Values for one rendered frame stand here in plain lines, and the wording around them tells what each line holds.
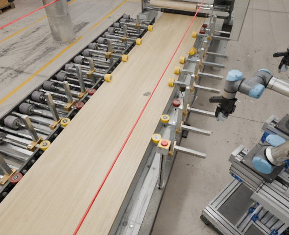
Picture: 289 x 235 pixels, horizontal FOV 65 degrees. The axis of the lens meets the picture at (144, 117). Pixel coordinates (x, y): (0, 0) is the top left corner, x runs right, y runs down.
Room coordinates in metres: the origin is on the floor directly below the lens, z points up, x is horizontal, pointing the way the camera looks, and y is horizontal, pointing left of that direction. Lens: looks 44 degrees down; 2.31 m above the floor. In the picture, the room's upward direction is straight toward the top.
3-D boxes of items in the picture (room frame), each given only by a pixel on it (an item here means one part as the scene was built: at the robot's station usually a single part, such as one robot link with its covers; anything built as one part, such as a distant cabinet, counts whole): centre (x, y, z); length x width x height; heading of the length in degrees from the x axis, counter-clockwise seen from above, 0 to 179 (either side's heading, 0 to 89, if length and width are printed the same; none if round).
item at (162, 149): (0.90, -0.12, 1.18); 0.07 x 0.07 x 0.08; 70
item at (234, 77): (1.01, -0.48, 1.62); 0.09 x 0.08 x 0.11; 48
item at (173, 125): (1.15, -0.21, 0.92); 0.03 x 0.03 x 0.48; 70
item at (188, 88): (1.62, -0.39, 0.90); 0.03 x 0.03 x 0.48; 70
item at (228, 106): (1.00, -0.48, 1.46); 0.09 x 0.08 x 0.12; 41
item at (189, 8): (4.02, -0.68, 1.05); 1.43 x 0.12 x 0.12; 70
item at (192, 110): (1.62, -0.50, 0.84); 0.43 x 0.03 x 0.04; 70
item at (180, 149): (1.16, -0.29, 0.83); 0.43 x 0.03 x 0.04; 70
